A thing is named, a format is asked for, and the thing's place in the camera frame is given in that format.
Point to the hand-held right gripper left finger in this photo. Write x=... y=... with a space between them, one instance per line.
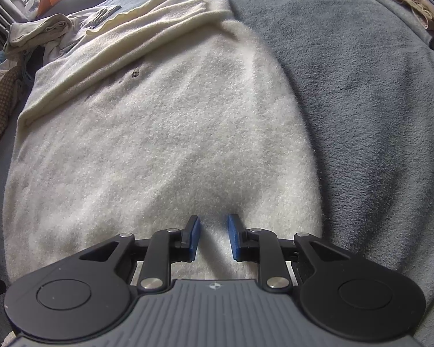
x=193 y=238

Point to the pink checked knit sweater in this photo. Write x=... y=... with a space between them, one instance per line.
x=0 y=108

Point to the cream white knit sweater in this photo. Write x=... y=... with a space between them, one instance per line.
x=166 y=115

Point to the off-white shirt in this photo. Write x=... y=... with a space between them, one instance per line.
x=90 y=21

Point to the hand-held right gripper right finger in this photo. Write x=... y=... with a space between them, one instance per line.
x=235 y=238

